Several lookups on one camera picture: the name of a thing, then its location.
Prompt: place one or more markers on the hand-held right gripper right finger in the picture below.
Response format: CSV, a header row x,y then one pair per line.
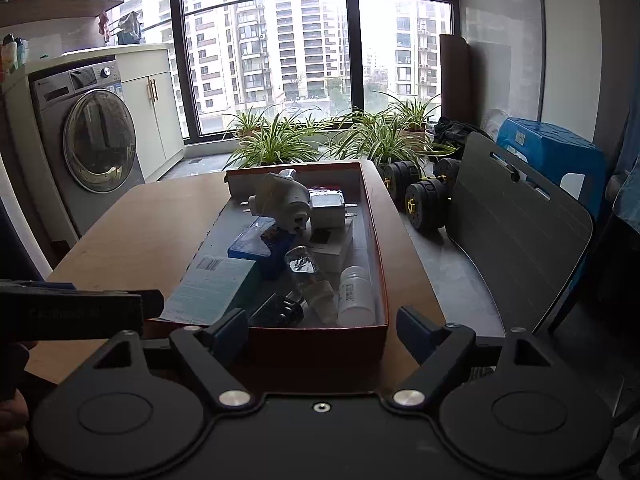
x,y
416,330

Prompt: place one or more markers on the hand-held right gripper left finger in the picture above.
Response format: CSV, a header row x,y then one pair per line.
x,y
231,334

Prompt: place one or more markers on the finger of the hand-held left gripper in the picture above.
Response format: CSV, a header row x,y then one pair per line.
x,y
154,304

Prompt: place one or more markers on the teal carton box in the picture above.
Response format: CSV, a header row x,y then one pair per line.
x,y
215,287

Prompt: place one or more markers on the black wall charger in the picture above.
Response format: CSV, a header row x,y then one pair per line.
x,y
277,312

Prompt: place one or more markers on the white plastic bottle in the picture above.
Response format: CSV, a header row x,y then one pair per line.
x,y
356,297

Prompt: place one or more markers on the blue cartoon print box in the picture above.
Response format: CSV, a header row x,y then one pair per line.
x,y
255,250

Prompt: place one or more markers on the orange cardboard box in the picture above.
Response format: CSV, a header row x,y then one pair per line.
x,y
320,345

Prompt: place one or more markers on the white charger packaging box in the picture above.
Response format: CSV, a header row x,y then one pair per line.
x,y
332,250

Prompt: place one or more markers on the grey wall charger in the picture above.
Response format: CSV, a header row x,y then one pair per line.
x,y
327,210

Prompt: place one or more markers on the white plug-in mosquito repeller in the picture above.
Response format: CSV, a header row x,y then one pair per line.
x,y
275,187

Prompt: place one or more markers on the person's left hand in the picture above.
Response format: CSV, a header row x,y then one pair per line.
x,y
11,430

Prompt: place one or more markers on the black dumbbell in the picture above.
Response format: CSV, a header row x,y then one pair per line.
x,y
427,207
400,180

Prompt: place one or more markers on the grey front-load washing machine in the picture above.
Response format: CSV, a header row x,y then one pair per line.
x,y
95,145

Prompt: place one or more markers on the large potted spider plant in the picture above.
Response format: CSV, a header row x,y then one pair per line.
x,y
380,142

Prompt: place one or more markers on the small potted spider plant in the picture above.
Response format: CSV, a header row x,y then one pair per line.
x,y
248,122

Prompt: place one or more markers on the white floor fan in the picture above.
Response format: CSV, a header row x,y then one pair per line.
x,y
495,125

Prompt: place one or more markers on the blue plastic stool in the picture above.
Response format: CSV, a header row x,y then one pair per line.
x,y
550,155

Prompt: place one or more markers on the white toiletry bottle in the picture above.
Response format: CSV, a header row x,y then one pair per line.
x,y
9,57

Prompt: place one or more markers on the green toiletry bottle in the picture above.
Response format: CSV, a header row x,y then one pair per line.
x,y
22,50

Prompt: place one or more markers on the blue curtain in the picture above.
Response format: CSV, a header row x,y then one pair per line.
x,y
625,160

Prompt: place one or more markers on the clear blue plastic bag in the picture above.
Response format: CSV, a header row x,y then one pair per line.
x,y
130,27

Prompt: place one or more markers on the pink hanging cloth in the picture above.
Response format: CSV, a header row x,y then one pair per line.
x,y
103,25

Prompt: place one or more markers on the black framed window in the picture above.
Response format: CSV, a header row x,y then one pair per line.
x,y
351,35

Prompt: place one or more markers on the grey wall pipe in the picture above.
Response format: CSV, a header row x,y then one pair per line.
x,y
541,35

